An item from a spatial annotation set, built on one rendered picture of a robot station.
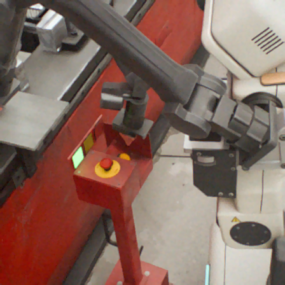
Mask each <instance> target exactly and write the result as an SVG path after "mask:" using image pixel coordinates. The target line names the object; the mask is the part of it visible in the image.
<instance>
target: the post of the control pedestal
mask: <svg viewBox="0 0 285 285"><path fill-rule="evenodd" d="M110 213H111V219H112V222H113V228H114V231H115V237H116V244H117V248H118V254H119V257H120V264H121V267H122V273H123V280H124V282H126V283H127V284H131V285H138V284H139V282H140V280H141V277H142V276H143V273H142V268H141V260H140V256H139V248H138V243H137V235H136V227H135V223H134V215H133V210H132V205H131V206H130V208H129V210H128V212H127V213H126V215H124V214H121V213H119V212H114V211H110Z"/></svg>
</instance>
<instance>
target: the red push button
mask: <svg viewBox="0 0 285 285"><path fill-rule="evenodd" d="M113 164H114V162H113V160H112V159H111V158H103V159H102V160H101V161H100V162H99V166H100V167H101V168H103V169H104V170H105V171H109V170H111V167H112V166H113Z"/></svg>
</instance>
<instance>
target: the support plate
mask: <svg viewBox="0 0 285 285"><path fill-rule="evenodd" d="M68 107H69V102H66V101H60V100H56V99H51V98H47V97H42V96H38V95H32V94H27V93H23V92H18V93H17V94H16V95H15V96H14V97H12V98H11V99H10V100H9V101H8V102H7V104H6V105H5V106H0V108H2V110H1V111H0V143H4V144H9V145H12V146H16V147H19V148H24V149H29V150H32V151H35V150H36V148H37V147H38V146H39V145H40V143H41V142H42V140H43V139H44V138H45V137H46V135H47V134H48V133H49V131H50V130H51V129H52V127H54V126H55V124H56V123H57V122H58V120H59V119H60V118H61V116H62V115H63V114H64V113H65V111H66V109H67V108H68Z"/></svg>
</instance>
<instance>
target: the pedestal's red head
mask: <svg viewBox="0 0 285 285"><path fill-rule="evenodd" d="M101 119H102V123H103V127H104V133H105V136H106V143H107V148H106V149H105V151H104V152H103V153H101V152H98V151H94V150H91V149H89V151H88V153H87V154H86V155H85V151H84V147H83V142H84V141H85V138H86V136H87V135H88V134H90V133H92V138H93V142H94V144H95V142H96V141H97V140H96V141H95V137H94V132H93V129H94V128H95V124H96V123H97V122H98V121H100V120H101ZM98 139H99V137H98ZM94 144H93V145H94ZM80 147H81V149H82V152H83V159H82V161H81V162H80V163H79V165H78V166H77V168H76V169H74V164H73V160H72V157H73V156H74V152H75V151H76V150H77V149H78V148H80ZM91 148H92V147H91ZM120 153H125V154H127V155H128V156H129V157H130V160H131V161H130V160H126V159H122V158H118V157H117V156H118V155H119V154H120ZM103 158H111V159H112V160H115V161H117V162H118V163H119V164H120V171H119V173H117V175H115V176H113V177H109V178H103V177H99V176H98V175H97V174H96V173H95V166H96V165H97V164H98V163H99V162H100V161H101V160H102V159H103ZM68 161H69V163H70V166H71V170H72V174H73V179H74V184H75V187H76V191H77V194H78V199H79V200H80V201H83V202H87V203H89V204H93V205H96V206H99V207H102V208H105V209H108V210H110V211H114V212H119V213H121V214H124V215H126V213H127V212H128V210H129V208H130V206H131V205H132V203H133V201H134V199H135V198H136V196H137V194H138V193H139V191H140V189H141V188H142V186H143V184H144V183H145V181H146V180H147V178H148V176H149V174H150V173H151V171H152V170H153V161H152V153H151V141H150V134H147V136H146V138H145V139H143V138H142V137H140V136H137V137H136V138H135V140H133V141H132V142H131V143H130V145H129V146H128V145H127V143H126V142H125V140H124V139H123V137H122V136H121V135H120V132H118V131H116V130H113V125H112V124H110V123H106V122H104V117H103V115H100V117H99V118H98V119H97V121H96V122H95V123H94V124H93V126H92V127H91V129H90V130H89V131H88V132H87V134H86V135H85V137H84V138H83V139H82V140H81V142H80V143H79V145H78V146H77V147H76V149H75V150H74V151H73V152H72V154H71V155H70V157H69V158H68Z"/></svg>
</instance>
